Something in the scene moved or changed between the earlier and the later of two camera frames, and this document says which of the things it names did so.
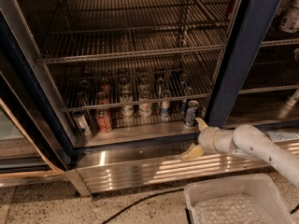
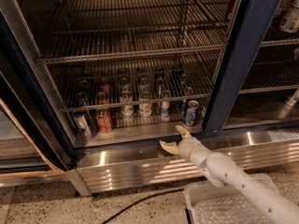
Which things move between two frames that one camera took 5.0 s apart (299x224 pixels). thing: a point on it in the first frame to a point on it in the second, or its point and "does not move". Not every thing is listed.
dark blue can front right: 191,112 does not move
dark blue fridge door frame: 257,10 does not move
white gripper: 206,138 to 186,147
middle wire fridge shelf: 96,88 does not move
